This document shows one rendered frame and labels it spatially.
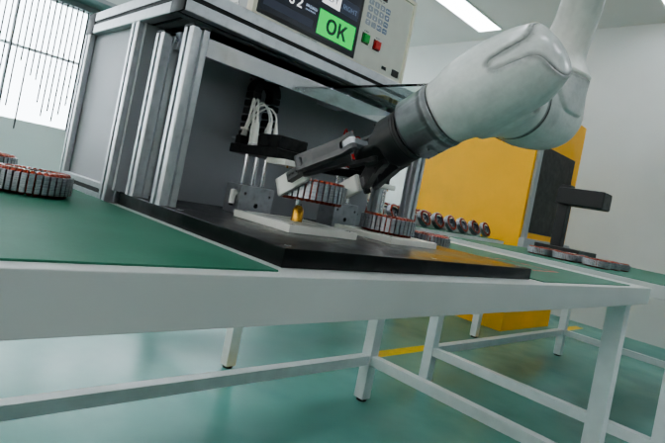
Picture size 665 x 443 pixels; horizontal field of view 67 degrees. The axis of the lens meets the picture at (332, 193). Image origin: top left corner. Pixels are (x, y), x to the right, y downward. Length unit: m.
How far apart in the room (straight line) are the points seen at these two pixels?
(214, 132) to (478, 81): 0.58
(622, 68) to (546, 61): 5.88
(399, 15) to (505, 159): 3.44
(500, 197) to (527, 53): 3.95
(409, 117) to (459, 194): 4.07
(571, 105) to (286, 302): 0.46
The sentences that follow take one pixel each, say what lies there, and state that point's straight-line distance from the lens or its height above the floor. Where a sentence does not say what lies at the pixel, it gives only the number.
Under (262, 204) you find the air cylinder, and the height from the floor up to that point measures 0.79.
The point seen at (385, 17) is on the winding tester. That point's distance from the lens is 1.18.
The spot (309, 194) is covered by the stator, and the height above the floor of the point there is 0.83.
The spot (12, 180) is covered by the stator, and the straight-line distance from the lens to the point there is 0.84.
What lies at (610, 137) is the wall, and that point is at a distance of 6.29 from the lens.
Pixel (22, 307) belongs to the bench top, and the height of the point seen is 0.72.
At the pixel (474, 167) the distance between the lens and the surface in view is 4.69.
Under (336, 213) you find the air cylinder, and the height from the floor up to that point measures 0.80.
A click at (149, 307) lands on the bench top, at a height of 0.72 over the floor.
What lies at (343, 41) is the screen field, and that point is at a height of 1.15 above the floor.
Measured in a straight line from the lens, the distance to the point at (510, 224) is 4.46.
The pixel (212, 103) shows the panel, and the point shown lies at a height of 0.97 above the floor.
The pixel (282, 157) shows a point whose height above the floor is 0.88.
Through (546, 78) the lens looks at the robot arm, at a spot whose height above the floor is 1.01.
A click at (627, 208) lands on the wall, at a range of 6.10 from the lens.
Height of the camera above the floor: 0.84
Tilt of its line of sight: level
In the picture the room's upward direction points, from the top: 11 degrees clockwise
